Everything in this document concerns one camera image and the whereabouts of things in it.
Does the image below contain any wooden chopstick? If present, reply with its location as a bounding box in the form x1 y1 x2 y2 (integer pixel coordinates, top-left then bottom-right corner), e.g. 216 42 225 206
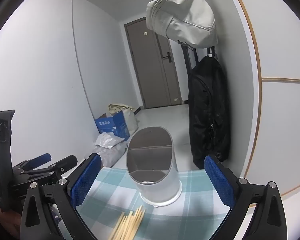
116 211 134 240
121 205 144 239
125 205 146 240
108 212 126 240

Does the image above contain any white hanging shoulder bag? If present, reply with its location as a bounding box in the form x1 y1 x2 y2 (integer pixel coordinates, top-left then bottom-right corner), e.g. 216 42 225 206
146 0 218 49

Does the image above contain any person's left hand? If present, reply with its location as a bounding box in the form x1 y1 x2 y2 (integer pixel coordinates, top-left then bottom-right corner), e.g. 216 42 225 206
0 209 21 239

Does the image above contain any grey plastic parcel bag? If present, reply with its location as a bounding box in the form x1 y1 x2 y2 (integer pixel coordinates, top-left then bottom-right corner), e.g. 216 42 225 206
92 141 128 167

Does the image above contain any white plastic parcel bag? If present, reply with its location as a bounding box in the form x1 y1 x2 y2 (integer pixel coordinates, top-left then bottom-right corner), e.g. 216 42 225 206
95 133 124 149

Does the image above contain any teal plaid tablecloth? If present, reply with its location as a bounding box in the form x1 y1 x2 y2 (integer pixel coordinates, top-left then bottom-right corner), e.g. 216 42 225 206
76 168 229 239

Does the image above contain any blue cardboard box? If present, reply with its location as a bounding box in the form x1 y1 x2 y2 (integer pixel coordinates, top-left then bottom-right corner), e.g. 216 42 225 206
95 111 130 141

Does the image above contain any white oval utensil holder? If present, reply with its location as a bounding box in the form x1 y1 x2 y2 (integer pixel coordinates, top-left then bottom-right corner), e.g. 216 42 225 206
126 126 183 207

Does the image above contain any black hanging backpack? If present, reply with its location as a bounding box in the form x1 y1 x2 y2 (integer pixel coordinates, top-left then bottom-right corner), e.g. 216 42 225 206
188 47 231 170

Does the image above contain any grey-brown entrance door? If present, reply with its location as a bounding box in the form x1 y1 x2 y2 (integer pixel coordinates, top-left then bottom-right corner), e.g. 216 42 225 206
125 18 183 108

